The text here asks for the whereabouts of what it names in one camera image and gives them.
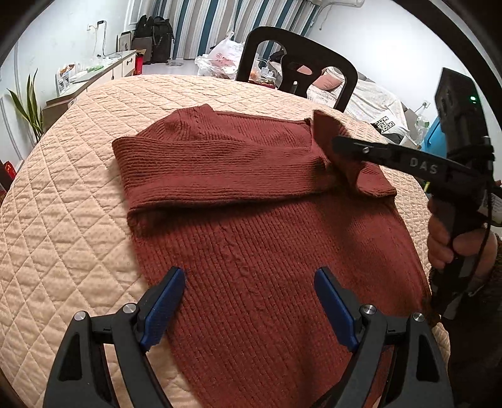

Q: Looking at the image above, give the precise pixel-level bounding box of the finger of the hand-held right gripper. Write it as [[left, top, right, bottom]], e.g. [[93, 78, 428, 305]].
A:
[[333, 135, 451, 175]]

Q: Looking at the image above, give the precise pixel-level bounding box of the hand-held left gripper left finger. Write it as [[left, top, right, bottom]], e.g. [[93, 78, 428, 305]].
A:
[[42, 267, 186, 408]]

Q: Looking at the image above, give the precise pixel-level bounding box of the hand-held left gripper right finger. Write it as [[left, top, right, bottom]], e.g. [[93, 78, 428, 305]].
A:
[[314, 267, 456, 408]]

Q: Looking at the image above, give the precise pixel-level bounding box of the rust red knit sweater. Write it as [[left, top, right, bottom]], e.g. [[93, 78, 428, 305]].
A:
[[112, 104, 436, 408]]

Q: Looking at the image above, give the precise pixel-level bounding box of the person's right forearm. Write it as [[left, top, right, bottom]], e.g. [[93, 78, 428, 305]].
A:
[[480, 231, 502, 291]]

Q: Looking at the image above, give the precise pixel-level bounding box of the person's right hand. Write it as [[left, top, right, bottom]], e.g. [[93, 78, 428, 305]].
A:
[[427, 198, 495, 283]]

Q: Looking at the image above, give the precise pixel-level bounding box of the black-and-white printed cushion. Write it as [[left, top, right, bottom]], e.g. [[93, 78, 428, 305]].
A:
[[371, 115, 409, 144]]

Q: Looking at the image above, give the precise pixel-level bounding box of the blue thermos jug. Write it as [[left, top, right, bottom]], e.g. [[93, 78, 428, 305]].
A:
[[425, 120, 444, 152]]

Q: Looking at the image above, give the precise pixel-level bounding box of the sofa with white cover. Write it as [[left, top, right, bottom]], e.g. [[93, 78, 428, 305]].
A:
[[306, 65, 409, 134]]

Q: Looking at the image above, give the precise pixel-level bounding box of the pink pillow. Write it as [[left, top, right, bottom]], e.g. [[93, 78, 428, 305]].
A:
[[314, 74, 342, 90]]

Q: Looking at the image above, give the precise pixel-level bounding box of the black wooden chair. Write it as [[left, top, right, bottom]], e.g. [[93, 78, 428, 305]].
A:
[[235, 26, 358, 114]]

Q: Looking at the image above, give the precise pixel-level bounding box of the white plastic bag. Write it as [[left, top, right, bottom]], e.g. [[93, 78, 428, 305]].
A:
[[195, 33, 246, 77]]

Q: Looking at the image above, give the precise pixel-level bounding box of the blue striped curtain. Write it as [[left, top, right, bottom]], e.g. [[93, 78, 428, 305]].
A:
[[167, 0, 314, 61]]

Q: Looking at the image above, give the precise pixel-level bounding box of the green potted plant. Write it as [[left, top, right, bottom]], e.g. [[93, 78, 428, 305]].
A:
[[8, 68, 45, 142]]

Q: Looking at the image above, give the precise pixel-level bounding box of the white low cabinet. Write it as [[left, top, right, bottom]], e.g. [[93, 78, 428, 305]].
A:
[[41, 49, 138, 118]]

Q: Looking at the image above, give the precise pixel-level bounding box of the white printed box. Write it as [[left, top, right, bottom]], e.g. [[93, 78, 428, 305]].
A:
[[57, 65, 75, 93]]

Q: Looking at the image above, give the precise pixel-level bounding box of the large black backpack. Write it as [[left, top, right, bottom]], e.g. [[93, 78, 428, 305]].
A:
[[151, 16, 175, 63]]

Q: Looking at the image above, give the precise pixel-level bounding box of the small black backpack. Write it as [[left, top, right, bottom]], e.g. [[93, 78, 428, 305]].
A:
[[133, 15, 154, 40]]

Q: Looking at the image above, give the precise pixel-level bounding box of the white wall cable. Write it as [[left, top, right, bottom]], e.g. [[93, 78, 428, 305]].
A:
[[87, 21, 107, 57]]

